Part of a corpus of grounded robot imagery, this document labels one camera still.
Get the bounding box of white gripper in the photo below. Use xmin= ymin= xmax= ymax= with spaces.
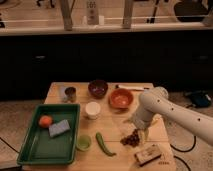
xmin=130 ymin=106 xmax=158 ymax=130

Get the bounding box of dark grape bunch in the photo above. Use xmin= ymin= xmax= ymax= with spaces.
xmin=120 ymin=129 xmax=140 ymax=147

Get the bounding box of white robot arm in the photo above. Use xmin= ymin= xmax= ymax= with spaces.
xmin=131 ymin=87 xmax=213 ymax=146

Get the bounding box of orange bowl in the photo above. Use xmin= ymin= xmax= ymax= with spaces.
xmin=109 ymin=88 xmax=133 ymax=109

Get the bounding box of wooden block brush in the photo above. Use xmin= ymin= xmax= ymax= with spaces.
xmin=134 ymin=144 xmax=162 ymax=167

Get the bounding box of green chili pepper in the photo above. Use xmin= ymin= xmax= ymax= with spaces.
xmin=95 ymin=132 xmax=116 ymax=157

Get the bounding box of white cup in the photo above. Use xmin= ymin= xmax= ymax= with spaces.
xmin=85 ymin=102 xmax=101 ymax=119

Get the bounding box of dark purple bowl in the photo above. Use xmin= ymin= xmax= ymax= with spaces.
xmin=88 ymin=80 xmax=108 ymax=98

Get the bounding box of dark bag on floor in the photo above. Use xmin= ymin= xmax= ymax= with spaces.
xmin=185 ymin=91 xmax=212 ymax=108

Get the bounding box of small green cup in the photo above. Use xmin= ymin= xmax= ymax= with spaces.
xmin=76 ymin=135 xmax=91 ymax=151

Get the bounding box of metal can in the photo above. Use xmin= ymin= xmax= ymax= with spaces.
xmin=65 ymin=87 xmax=76 ymax=102

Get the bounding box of blue sponge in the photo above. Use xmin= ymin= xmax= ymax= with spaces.
xmin=49 ymin=120 xmax=70 ymax=137

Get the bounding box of orange fruit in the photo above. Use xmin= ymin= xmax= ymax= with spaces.
xmin=39 ymin=115 xmax=53 ymax=128

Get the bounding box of green plastic tray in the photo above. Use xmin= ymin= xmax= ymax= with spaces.
xmin=16 ymin=103 xmax=81 ymax=166

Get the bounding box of black cable on floor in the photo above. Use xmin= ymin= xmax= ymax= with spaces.
xmin=169 ymin=133 xmax=198 ymax=171

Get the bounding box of white handled utensil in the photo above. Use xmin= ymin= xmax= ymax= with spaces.
xmin=115 ymin=84 xmax=149 ymax=91

